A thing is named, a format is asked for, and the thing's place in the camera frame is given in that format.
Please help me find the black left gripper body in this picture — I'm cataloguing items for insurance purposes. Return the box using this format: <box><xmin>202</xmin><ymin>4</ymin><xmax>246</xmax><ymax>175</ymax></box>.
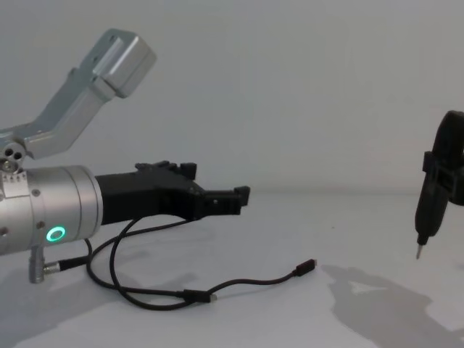
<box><xmin>94</xmin><ymin>159</ymin><xmax>206</xmax><ymax>223</ymax></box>

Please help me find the white table cloth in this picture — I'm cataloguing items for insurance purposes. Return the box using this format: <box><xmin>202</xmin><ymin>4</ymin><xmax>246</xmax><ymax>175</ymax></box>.
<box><xmin>0</xmin><ymin>188</ymin><xmax>464</xmax><ymax>348</ymax></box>

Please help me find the black charging cable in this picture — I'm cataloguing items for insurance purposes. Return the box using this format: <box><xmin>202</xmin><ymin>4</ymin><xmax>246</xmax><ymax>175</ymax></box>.
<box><xmin>85</xmin><ymin>217</ymin><xmax>318</xmax><ymax>302</ymax></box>

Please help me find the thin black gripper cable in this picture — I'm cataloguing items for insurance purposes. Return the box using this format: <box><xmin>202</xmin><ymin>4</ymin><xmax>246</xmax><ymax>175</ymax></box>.
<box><xmin>57</xmin><ymin>216</ymin><xmax>171</xmax><ymax>272</ymax></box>

